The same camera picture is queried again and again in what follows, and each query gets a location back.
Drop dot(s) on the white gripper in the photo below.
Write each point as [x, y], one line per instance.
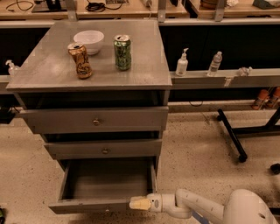
[155, 200]

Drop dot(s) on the grey bottom drawer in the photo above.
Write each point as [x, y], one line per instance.
[100, 185]

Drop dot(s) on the grey drawer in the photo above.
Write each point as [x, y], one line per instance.
[89, 120]
[104, 149]
[100, 185]

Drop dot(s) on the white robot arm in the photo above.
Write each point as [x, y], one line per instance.
[241, 207]

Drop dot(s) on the grey middle drawer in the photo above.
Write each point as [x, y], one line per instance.
[104, 149]

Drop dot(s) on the grey wooden drawer cabinet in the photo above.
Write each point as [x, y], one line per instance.
[97, 91]

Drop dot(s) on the grey top drawer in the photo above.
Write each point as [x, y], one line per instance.
[89, 120]

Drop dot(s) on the blue tape floor marker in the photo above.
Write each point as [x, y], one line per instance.
[200, 218]

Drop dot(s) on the black caster wheel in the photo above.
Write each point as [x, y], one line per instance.
[275, 168]

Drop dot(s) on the white pump bottle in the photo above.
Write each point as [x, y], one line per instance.
[182, 64]

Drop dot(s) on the black metal stand base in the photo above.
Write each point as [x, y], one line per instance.
[270, 128]

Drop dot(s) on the green soda can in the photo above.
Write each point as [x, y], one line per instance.
[122, 52]

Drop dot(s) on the crushed gold can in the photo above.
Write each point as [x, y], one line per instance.
[80, 56]

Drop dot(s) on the clear water bottle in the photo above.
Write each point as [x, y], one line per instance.
[215, 64]

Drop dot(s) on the orange bottle left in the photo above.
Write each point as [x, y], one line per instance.
[260, 99]

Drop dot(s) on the orange bottle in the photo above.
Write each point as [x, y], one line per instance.
[260, 99]
[274, 98]

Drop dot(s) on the white bowl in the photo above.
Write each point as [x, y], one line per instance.
[91, 39]

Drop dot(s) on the crumpled clear plastic wrapper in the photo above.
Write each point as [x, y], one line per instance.
[244, 71]

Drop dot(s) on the orange bottle right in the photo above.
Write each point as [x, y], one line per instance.
[274, 98]

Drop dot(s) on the clear pump bottle left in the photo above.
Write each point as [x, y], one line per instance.
[12, 67]

